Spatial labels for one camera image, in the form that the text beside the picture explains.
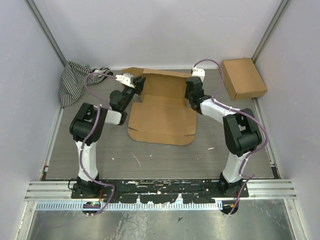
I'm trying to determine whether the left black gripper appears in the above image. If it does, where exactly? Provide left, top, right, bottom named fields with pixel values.
left=122, top=75, right=146, bottom=111

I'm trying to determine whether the brown cardboard box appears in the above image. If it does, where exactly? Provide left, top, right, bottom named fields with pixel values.
left=122, top=67, right=197, bottom=146
left=221, top=58, right=268, bottom=100

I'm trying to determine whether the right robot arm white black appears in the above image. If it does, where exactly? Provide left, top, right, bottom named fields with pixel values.
left=185, top=76, right=262, bottom=198

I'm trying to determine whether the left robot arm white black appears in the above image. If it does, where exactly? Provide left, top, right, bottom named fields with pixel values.
left=69, top=73, right=146, bottom=199

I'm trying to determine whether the folded brown cardboard box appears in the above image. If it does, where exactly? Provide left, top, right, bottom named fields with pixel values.
left=221, top=58, right=268, bottom=100

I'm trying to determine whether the striped black white cloth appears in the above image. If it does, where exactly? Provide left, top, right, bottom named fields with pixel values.
left=59, top=61, right=114, bottom=108

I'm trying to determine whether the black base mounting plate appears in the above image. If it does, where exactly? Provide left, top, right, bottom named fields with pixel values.
left=68, top=179, right=249, bottom=204

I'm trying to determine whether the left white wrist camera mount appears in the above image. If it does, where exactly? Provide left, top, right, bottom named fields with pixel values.
left=115, top=73, right=135, bottom=88

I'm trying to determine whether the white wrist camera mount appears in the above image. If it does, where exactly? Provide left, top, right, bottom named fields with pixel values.
left=115, top=73, right=135, bottom=88
left=191, top=65, right=206, bottom=82

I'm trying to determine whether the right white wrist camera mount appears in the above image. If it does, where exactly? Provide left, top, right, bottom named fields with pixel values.
left=191, top=65, right=206, bottom=82

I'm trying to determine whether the white slotted cable duct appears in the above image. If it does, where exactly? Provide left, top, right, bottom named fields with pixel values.
left=35, top=200, right=223, bottom=211

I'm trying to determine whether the aluminium rail front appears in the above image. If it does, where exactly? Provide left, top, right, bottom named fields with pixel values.
left=24, top=179, right=297, bottom=201

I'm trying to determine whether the right aluminium frame post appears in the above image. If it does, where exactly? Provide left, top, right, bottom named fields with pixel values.
left=251, top=0, right=292, bottom=64

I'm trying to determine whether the aluminium frame post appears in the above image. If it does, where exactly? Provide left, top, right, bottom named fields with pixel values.
left=25, top=0, right=67, bottom=66
left=251, top=0, right=292, bottom=64

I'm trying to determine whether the left aluminium frame post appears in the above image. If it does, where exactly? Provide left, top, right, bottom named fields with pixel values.
left=25, top=0, right=67, bottom=66

